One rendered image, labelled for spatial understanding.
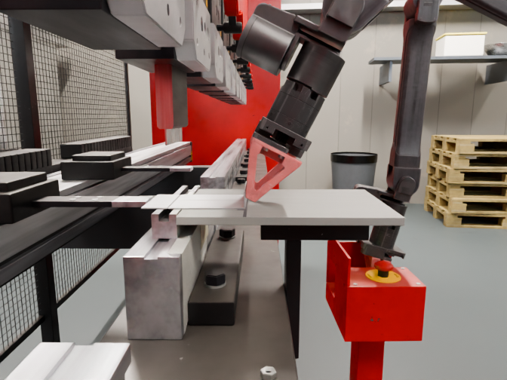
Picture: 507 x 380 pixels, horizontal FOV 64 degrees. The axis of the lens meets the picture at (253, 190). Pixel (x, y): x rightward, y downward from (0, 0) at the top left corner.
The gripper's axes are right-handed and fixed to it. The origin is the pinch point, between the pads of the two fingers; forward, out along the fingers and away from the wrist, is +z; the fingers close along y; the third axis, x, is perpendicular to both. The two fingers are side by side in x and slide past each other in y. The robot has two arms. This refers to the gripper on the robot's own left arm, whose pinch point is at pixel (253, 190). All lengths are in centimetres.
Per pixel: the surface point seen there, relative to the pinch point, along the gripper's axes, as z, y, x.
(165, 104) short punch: -5.1, 3.6, -14.2
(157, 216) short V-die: 6.9, 6.4, -9.1
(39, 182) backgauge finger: 13.1, -2.5, -27.0
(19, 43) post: 8, -96, -92
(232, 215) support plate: 2.6, 6.8, -1.2
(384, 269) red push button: 7.4, -26.7, 33.4
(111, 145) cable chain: 22, -78, -43
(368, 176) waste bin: -1, -399, 135
